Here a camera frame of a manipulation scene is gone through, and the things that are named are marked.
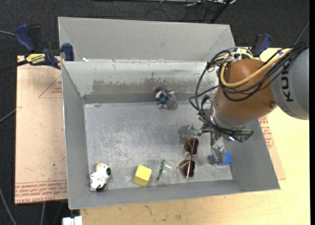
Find white and black toy dog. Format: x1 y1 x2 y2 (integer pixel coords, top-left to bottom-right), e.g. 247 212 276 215
89 162 112 193

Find brown lens sunglasses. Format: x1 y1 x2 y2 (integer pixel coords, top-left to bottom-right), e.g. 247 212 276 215
177 136 200 180

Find grey metal bin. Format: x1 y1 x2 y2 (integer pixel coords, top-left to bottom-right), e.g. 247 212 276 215
58 16 281 210

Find yellow block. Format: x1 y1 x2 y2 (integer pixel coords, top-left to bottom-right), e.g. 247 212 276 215
132 164 153 187

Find brown cardboard board red print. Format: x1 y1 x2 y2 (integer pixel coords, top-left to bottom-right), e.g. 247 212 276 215
14 55 287 205

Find grey pink blue toy animal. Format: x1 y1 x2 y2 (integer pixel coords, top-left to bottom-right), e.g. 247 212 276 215
154 90 178 110

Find blue sponge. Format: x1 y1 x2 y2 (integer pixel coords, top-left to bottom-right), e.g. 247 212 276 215
209 152 233 166

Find clear packet with green item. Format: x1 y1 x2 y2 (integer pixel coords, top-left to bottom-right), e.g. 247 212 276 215
156 159 173 182

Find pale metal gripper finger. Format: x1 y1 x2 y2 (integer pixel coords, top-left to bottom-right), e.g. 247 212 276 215
177 124 201 144
210 138 226 166

